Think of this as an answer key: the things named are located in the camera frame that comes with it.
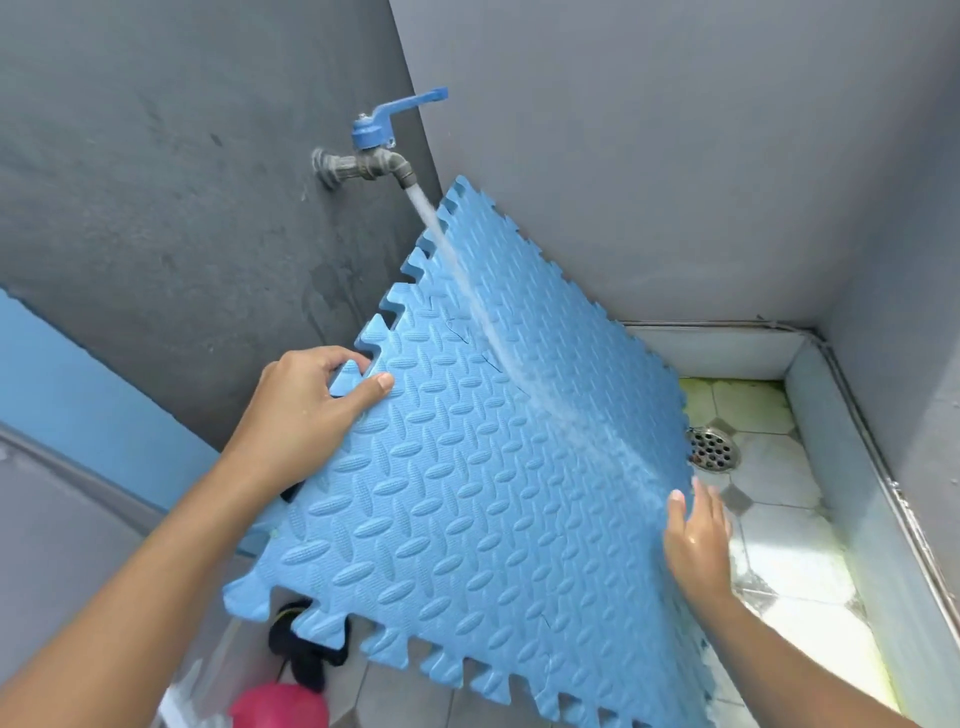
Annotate grey wall pipe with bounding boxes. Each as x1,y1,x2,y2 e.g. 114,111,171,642
622,318,960,631

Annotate person's right hand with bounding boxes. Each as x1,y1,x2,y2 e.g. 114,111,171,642
662,477,736,610

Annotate dark grey yellow-trimmed cloth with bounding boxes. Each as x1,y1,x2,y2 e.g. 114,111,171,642
268,597,352,695

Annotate person's left hand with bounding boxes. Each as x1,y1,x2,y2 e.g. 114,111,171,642
224,344,397,500

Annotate person's left forearm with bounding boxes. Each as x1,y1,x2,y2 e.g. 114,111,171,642
0,453,279,728

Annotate person's right forearm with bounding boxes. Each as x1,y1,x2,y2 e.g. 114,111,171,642
689,592,924,728

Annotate pink spray bottle white trigger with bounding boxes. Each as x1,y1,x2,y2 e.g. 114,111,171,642
161,618,331,728

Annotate round metal floor drain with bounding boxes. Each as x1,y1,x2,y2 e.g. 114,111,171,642
686,425,742,474

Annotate blue handled wall faucet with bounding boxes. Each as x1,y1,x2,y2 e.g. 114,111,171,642
311,87,450,191

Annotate blue door frame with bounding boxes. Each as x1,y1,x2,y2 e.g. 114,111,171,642
0,288,223,515

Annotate blue foam puzzle mat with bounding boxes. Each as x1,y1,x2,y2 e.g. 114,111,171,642
222,174,721,728

